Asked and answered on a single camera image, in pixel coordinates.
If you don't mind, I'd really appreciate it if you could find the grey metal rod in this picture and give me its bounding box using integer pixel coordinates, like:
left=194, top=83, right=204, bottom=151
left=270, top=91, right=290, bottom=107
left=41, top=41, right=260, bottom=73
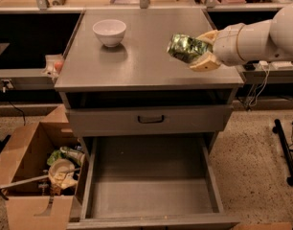
left=0, top=168, right=80, bottom=191

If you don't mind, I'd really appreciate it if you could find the tan bowl in box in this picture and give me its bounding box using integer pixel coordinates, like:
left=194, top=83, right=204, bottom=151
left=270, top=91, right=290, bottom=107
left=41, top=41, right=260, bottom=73
left=49, top=159, right=78, bottom=190

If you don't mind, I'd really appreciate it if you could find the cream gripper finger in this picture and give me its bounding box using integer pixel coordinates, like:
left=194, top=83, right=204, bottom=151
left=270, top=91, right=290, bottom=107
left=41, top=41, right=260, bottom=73
left=197, top=30, right=218, bottom=45
left=190, top=51, right=221, bottom=72

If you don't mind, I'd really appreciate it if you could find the black stand leg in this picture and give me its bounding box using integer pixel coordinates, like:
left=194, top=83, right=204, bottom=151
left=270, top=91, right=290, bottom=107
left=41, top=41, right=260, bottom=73
left=272, top=119, right=293, bottom=186

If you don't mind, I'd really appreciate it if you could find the crushed green can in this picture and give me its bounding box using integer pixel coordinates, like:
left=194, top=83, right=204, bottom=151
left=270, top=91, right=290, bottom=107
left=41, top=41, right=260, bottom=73
left=167, top=34, right=213, bottom=63

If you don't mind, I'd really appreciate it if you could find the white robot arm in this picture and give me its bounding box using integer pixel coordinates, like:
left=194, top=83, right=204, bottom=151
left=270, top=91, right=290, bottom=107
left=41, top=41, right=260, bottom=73
left=189, top=4, right=293, bottom=72

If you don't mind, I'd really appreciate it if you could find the white ceramic bowl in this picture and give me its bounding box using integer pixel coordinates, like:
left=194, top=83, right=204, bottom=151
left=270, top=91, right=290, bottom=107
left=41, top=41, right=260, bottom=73
left=93, top=19, right=126, bottom=47

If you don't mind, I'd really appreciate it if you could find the small tray with red ball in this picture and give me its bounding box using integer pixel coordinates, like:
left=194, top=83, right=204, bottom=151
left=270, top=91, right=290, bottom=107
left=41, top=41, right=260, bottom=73
left=41, top=54, right=64, bottom=79

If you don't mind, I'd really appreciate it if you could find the grey drawer cabinet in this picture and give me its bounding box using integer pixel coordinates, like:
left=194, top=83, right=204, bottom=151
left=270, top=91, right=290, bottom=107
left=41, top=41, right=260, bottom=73
left=53, top=7, right=245, bottom=230

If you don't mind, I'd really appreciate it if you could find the brown cardboard box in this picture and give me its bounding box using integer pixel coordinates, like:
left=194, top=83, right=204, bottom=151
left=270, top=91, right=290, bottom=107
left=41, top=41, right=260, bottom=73
left=0, top=105, right=82, bottom=230

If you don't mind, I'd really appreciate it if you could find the white power strip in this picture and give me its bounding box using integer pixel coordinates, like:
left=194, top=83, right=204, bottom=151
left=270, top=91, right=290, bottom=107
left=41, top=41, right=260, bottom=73
left=271, top=61, right=293, bottom=70

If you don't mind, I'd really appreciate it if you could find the green crumpled bag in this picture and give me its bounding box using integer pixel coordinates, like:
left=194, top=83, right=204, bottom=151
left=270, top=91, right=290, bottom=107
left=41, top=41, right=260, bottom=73
left=47, top=147, right=84, bottom=166

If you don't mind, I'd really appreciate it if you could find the closed grey drawer with handle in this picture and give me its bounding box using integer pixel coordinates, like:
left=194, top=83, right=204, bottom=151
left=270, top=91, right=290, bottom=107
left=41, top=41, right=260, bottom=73
left=66, top=105, right=233, bottom=137

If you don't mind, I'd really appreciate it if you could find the open grey drawer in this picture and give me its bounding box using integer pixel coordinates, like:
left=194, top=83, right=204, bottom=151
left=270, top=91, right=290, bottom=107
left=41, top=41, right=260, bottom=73
left=67, top=135, right=239, bottom=230

